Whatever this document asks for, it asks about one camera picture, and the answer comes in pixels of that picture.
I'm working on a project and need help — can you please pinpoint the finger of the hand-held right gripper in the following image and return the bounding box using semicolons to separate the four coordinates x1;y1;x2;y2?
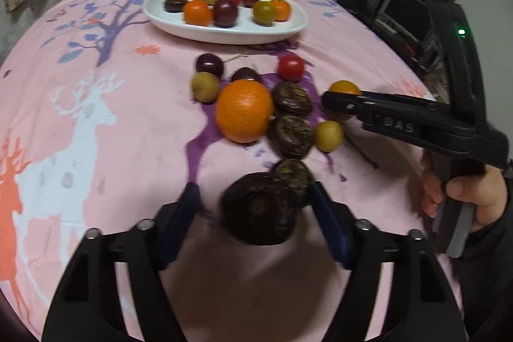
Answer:
358;91;442;107
322;91;478;155

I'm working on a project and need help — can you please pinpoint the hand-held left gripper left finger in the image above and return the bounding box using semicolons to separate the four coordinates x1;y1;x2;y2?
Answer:
42;182;201;342

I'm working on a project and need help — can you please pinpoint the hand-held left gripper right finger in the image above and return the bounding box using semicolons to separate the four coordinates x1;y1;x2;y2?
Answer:
307;182;469;342

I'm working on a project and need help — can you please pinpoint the small orange tangerine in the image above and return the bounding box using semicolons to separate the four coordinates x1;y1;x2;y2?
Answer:
329;80;362;121

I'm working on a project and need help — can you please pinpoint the large dark water chestnut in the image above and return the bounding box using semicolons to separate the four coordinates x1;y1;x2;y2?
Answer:
220;172;307;246

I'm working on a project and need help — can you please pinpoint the green-brown tomato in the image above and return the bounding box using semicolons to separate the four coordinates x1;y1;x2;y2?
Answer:
252;1;278;26

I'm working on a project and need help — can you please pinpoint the white oval plate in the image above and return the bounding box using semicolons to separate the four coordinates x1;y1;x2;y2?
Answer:
143;0;309;45

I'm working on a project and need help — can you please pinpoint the large orange tangerine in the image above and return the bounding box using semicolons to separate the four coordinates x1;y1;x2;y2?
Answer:
183;0;213;27
215;80;275;143

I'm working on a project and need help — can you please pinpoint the person's right forearm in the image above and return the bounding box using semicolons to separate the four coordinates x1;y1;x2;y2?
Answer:
453;202;513;342

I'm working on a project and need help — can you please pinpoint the person's right hand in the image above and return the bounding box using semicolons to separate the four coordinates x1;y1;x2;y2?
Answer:
420;156;507;234

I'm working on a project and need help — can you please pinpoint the black desk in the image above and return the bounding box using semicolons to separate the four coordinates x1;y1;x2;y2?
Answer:
361;1;445;94

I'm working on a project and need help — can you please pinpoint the pink deer-print tablecloth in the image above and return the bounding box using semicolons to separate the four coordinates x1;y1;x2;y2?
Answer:
0;0;477;342

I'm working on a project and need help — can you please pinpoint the computer monitor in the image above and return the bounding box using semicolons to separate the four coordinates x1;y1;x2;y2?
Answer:
383;0;433;35

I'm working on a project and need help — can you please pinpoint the dark red cherry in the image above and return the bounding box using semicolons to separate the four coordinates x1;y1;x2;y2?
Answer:
231;67;263;83
195;53;224;78

